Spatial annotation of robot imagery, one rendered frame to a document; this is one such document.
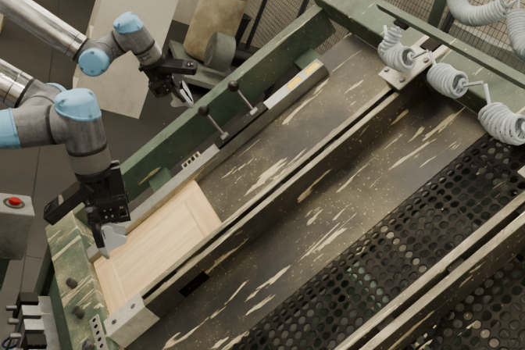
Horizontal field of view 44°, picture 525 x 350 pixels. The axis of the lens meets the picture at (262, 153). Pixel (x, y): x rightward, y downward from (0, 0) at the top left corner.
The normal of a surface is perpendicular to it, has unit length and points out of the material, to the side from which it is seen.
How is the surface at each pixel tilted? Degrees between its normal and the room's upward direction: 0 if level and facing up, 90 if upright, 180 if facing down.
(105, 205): 90
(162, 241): 57
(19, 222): 90
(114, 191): 90
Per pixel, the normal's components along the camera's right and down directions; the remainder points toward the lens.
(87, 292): -0.50, -0.61
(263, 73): 0.40, 0.47
